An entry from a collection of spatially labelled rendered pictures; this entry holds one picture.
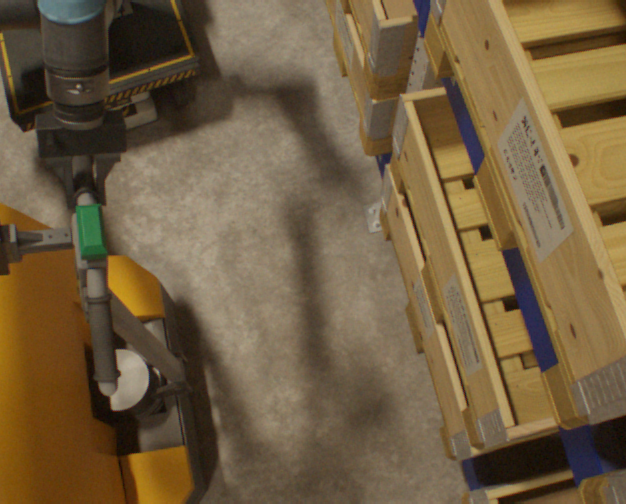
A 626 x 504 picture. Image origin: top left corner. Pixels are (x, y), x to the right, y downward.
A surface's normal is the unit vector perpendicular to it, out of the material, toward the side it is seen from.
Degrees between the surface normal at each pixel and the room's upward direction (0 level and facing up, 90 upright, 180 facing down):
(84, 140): 62
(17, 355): 68
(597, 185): 0
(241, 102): 0
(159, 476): 22
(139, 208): 0
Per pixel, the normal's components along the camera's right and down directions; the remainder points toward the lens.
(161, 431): 0.00, -0.35
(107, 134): 0.33, 0.61
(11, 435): 0.69, -0.40
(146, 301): 0.36, -0.40
